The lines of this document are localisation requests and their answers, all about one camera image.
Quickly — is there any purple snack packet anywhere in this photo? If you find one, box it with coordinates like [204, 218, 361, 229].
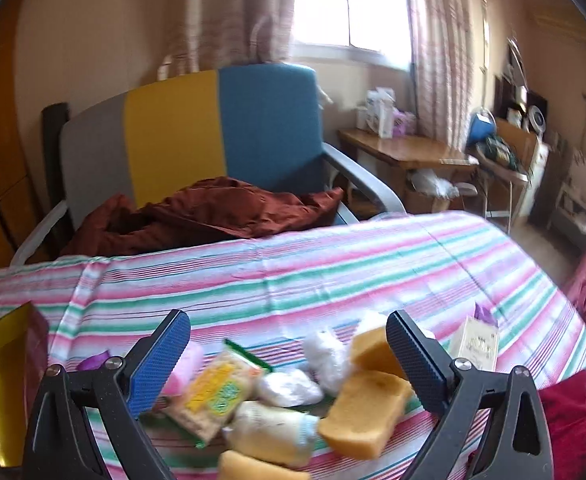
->
[76, 350, 110, 372]

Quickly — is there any cream herbal cream box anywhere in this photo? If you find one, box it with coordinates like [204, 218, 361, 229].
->
[448, 316, 499, 372]

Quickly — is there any yellow sponge block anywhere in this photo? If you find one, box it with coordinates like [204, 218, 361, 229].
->
[349, 327, 407, 379]
[318, 370, 412, 460]

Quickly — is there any red cloth bottom right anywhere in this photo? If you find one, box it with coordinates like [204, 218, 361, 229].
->
[540, 370, 586, 479]

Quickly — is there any gold tin box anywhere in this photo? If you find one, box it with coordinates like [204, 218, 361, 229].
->
[0, 302, 49, 467]

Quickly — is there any pink sponge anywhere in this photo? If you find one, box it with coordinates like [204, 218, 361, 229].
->
[161, 340, 204, 396]

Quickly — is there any green yellow cracker packet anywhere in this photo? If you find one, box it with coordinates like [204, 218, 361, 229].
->
[164, 339, 273, 448]

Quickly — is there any yellow sponge at bottom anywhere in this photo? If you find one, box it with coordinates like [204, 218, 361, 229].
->
[217, 451, 311, 480]

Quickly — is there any striped pink green bedsheet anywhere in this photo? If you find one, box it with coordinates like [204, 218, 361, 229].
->
[0, 210, 586, 480]

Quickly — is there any white plastic wrapped ball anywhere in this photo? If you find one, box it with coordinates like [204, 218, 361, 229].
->
[302, 330, 351, 396]

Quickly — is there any wrapped bread roll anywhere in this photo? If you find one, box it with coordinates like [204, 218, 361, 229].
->
[223, 401, 320, 468]

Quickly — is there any white plastic wrapped lump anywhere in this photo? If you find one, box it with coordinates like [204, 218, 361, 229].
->
[256, 368, 325, 408]

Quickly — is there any dark red crumpled cloth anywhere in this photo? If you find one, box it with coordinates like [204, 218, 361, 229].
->
[62, 177, 343, 257]

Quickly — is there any wooden side table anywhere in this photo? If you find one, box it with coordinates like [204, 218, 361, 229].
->
[337, 129, 479, 214]

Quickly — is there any grey yellow blue armchair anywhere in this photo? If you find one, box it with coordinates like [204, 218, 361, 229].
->
[11, 64, 405, 266]

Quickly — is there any blue bag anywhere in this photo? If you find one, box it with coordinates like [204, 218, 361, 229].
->
[467, 106, 497, 148]

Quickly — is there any purple box on table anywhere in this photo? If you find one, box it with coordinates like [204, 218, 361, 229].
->
[392, 108, 417, 138]

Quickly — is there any white box on table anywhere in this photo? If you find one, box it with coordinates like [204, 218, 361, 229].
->
[366, 87, 395, 139]

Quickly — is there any right patterned curtain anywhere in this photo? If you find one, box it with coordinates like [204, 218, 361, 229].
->
[407, 0, 473, 150]

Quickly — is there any patterned curtain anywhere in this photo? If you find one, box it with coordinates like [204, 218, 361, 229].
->
[407, 0, 473, 150]
[157, 0, 294, 80]

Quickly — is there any left patterned curtain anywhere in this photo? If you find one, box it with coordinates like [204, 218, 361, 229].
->
[157, 0, 294, 80]

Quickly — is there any metal frame stand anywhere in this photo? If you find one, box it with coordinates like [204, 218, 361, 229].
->
[473, 144, 528, 235]

